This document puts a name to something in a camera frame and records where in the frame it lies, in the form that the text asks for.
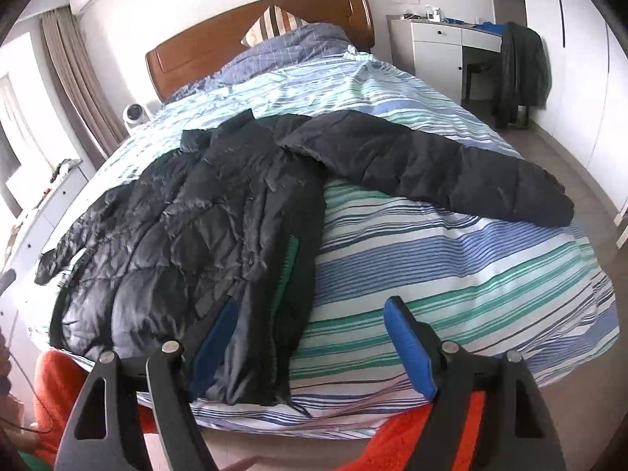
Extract orange fleece garment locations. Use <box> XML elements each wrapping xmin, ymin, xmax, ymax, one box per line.
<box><xmin>340</xmin><ymin>391</ymin><xmax>486</xmax><ymax>471</ymax></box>

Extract striped blue green duvet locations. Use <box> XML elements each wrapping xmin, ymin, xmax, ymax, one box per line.
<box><xmin>49</xmin><ymin>50</ymin><xmax>619</xmax><ymax>439</ymax></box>

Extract white desk with drawers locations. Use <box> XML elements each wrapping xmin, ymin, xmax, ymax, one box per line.
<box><xmin>387</xmin><ymin>16</ymin><xmax>501</xmax><ymax>103</ymax></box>

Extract dark coat on chair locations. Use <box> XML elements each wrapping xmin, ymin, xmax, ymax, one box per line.
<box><xmin>493</xmin><ymin>22</ymin><xmax>551</xmax><ymax>129</ymax></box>

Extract white window drawer cabinet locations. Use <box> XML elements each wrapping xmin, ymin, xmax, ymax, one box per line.
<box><xmin>1</xmin><ymin>159</ymin><xmax>88</xmax><ymax>317</ymax></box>

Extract wooden headboard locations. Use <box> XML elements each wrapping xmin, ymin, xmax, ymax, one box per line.
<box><xmin>146</xmin><ymin>0</ymin><xmax>375</xmax><ymax>101</ymax></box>

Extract blue checked pillow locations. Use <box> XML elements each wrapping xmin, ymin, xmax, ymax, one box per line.
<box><xmin>165</xmin><ymin>22</ymin><xmax>356</xmax><ymax>104</ymax></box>

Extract striped brown pillow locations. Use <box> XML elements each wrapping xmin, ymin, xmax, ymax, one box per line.
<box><xmin>241</xmin><ymin>5</ymin><xmax>308</xmax><ymax>48</ymax></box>

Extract white round fan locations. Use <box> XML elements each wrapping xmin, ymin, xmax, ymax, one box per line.
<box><xmin>122</xmin><ymin>103</ymin><xmax>151</xmax><ymax>132</ymax></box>

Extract beige curtain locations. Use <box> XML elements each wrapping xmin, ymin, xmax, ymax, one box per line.
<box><xmin>40</xmin><ymin>6</ymin><xmax>128</xmax><ymax>168</ymax></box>

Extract black puffer jacket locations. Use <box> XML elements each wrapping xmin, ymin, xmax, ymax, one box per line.
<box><xmin>35</xmin><ymin>110</ymin><xmax>574</xmax><ymax>405</ymax></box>

